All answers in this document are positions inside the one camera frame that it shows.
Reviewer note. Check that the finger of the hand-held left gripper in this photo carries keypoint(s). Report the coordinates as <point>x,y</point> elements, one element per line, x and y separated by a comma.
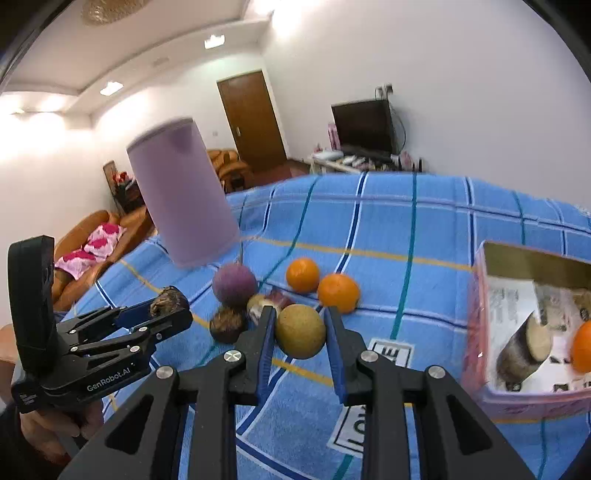
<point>131,316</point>
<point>168,324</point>

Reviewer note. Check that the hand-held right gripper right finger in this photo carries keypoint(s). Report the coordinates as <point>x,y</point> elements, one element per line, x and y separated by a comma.
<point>334,360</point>

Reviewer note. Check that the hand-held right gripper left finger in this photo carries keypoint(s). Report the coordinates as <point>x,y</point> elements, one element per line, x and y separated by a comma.
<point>265,355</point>

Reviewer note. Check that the dark brown round fruit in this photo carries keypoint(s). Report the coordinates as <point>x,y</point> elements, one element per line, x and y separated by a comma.
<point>226,325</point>
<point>168,299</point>

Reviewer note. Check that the yellow-green round fruit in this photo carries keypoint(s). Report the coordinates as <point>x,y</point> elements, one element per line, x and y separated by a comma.
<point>300,330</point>

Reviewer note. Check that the orange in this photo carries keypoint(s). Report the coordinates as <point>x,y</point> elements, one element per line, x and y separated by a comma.
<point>582,350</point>
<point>302,274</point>
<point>338,292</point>

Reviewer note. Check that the pink cardboard box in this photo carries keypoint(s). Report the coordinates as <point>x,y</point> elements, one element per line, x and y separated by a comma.
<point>480,323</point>

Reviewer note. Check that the person's left hand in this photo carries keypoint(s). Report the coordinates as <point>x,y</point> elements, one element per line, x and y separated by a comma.
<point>44,429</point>

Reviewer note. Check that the purple and white fruit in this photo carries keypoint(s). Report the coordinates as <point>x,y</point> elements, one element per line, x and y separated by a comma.
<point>258,304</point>

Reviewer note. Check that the purple round fruit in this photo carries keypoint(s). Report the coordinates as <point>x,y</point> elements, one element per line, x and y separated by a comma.
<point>234,284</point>

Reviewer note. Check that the pink floral cloth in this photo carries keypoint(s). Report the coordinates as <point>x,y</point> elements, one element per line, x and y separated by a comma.
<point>99,244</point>

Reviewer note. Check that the orange sofa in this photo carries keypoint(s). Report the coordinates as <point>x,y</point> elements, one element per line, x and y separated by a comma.
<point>92,226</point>

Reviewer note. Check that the dark wooden cabinet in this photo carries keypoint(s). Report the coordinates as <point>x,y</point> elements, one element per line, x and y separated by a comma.
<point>120,194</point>

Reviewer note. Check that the purple tumbler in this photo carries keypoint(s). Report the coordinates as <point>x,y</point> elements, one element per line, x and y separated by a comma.
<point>180,194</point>

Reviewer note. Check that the blue plaid blanket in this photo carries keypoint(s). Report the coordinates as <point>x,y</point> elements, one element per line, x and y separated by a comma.
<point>392,221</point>

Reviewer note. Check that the orange wooden armchair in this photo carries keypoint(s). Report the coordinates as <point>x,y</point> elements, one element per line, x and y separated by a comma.
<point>228,168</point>

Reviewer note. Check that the printed paper lining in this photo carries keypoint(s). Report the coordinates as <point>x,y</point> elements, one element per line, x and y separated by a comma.
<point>508,300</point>

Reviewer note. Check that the brown-skinned cut root piece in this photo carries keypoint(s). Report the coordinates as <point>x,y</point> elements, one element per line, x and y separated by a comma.
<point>524,353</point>

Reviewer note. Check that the white television stand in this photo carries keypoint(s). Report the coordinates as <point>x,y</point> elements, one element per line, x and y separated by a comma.
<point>351,161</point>

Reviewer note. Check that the brown wooden door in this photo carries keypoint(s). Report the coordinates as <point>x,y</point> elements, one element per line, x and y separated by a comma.
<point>251,120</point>

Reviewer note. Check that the recessed ceiling light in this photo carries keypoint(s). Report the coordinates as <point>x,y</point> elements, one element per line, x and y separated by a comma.
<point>214,41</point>
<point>111,87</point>

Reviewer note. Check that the black television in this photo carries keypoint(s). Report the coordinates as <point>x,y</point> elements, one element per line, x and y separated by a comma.
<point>364,124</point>

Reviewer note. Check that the round golden ceiling lamp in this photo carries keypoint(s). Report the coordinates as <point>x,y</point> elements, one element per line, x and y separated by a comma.
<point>104,9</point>

